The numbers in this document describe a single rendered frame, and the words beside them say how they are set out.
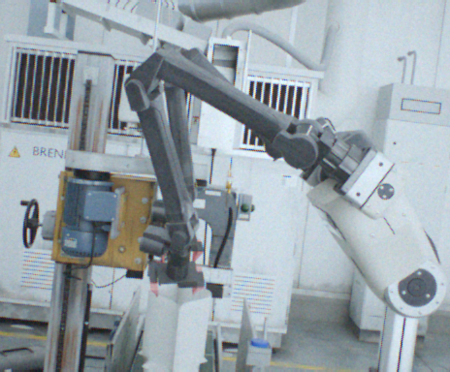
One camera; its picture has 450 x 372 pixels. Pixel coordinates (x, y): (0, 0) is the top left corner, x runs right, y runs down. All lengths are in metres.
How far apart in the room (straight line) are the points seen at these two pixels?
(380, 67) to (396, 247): 5.02
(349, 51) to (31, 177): 2.54
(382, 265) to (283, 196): 3.50
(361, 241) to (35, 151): 3.89
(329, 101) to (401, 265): 3.86
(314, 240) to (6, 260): 2.75
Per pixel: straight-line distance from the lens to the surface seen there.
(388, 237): 1.74
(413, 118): 6.16
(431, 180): 6.20
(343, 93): 5.62
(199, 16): 5.18
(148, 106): 1.62
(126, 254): 2.54
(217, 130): 4.71
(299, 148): 1.54
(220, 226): 2.50
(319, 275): 6.70
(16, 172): 5.40
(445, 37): 6.92
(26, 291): 5.49
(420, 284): 1.87
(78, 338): 2.68
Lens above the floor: 1.49
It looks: 3 degrees down
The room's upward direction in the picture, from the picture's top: 7 degrees clockwise
